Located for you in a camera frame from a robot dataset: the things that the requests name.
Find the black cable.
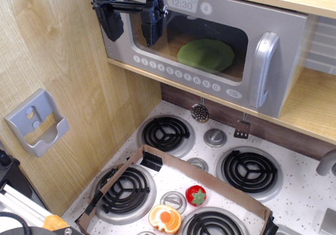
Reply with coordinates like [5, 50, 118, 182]
[0, 211, 32, 235]

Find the front left black burner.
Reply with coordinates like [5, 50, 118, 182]
[99, 165, 155, 216]

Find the orange toy fruit half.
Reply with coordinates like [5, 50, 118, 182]
[148, 205, 182, 234]

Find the metal slotted spoon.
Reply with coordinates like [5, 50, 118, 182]
[191, 97, 209, 124]

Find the small metal spatula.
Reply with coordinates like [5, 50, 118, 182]
[234, 113, 250, 139]

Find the lower silver stove knob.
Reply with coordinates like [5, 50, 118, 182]
[160, 191, 187, 214]

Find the silver stove knob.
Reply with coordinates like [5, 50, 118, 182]
[160, 191, 187, 214]
[203, 128, 227, 147]
[187, 158, 208, 172]

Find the back left black burner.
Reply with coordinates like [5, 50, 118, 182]
[139, 116, 191, 152]

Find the back right black burner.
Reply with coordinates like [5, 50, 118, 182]
[219, 150, 278, 193]

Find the front right black burner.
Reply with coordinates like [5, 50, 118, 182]
[183, 211, 243, 235]

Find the wooden microwave shelf cabinet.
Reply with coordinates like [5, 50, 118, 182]
[107, 0, 335, 144]

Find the middle silver stove knob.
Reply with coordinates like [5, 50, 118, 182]
[187, 158, 208, 172]

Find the green plate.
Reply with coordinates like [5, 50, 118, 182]
[177, 38, 235, 74]

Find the black device at left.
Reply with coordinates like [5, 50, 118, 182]
[1, 149, 33, 198]

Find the red toy strawberry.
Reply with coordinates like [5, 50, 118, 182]
[185, 185, 207, 207]

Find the black burner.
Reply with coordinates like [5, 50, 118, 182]
[183, 211, 243, 235]
[99, 165, 155, 216]
[139, 116, 191, 152]
[219, 150, 278, 193]

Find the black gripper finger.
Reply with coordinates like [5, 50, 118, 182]
[93, 3, 124, 42]
[140, 0, 165, 47]

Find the upper silver stove knob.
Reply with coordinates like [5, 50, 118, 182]
[203, 128, 227, 147]

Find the grey faucet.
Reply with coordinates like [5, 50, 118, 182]
[316, 149, 336, 176]

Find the orange toy piece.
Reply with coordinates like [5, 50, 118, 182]
[42, 214, 69, 231]

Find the cardboard barrier strip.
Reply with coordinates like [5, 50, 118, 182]
[75, 145, 278, 234]

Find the grey wall phone holder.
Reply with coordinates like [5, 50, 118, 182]
[4, 88, 69, 158]

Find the aluminium rail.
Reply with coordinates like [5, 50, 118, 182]
[1, 185, 52, 227]

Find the silver toy microwave door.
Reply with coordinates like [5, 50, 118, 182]
[91, 0, 309, 117]

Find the black round base with screw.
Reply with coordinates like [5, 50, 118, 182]
[1, 227, 82, 235]

